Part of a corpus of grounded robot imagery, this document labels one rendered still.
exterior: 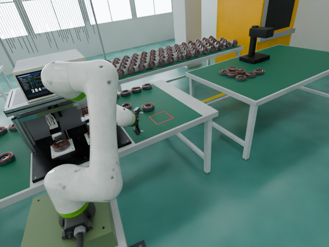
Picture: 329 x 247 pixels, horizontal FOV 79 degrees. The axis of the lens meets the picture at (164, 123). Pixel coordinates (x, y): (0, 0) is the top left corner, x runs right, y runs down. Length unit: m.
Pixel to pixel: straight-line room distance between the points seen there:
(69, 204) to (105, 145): 0.28
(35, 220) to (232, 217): 1.44
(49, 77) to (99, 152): 0.32
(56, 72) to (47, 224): 0.63
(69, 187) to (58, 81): 0.38
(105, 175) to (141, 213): 1.25
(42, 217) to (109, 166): 0.45
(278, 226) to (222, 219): 0.43
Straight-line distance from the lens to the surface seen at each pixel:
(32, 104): 1.57
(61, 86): 0.82
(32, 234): 1.06
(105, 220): 0.96
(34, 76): 1.54
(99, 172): 0.76
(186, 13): 5.02
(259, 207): 2.05
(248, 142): 2.25
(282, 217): 2.05
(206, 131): 1.86
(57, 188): 0.84
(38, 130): 1.81
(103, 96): 0.74
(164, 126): 1.57
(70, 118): 1.78
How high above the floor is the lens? 1.62
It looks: 33 degrees down
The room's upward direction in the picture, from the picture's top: 7 degrees counter-clockwise
